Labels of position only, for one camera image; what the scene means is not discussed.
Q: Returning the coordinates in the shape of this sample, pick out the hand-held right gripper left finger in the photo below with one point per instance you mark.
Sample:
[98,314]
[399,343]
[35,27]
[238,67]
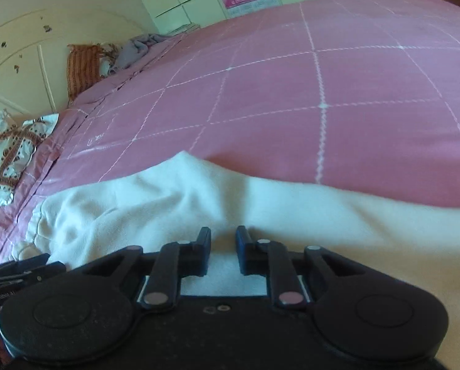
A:
[203,252]

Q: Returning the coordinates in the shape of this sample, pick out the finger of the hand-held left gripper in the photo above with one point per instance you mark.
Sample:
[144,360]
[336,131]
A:
[20,264]
[41,271]

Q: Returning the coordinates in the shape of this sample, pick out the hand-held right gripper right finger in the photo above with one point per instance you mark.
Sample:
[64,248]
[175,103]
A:
[244,252]

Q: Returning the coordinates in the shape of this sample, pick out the white pants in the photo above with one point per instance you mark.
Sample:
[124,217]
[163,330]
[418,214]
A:
[330,231]

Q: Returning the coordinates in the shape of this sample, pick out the white brown patterned pillow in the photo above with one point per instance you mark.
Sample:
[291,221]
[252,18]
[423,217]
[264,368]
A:
[10,150]

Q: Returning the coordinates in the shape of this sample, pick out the pink checked bed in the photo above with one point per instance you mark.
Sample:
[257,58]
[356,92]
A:
[291,84]

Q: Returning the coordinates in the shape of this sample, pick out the cream bed headboard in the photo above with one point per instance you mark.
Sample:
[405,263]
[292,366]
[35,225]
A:
[18,65]

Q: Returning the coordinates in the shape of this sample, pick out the orange striped pillow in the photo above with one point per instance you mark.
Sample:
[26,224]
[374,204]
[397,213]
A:
[84,69]

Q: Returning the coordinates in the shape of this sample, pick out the grey crumpled cloth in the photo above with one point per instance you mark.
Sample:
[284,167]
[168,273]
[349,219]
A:
[137,52]

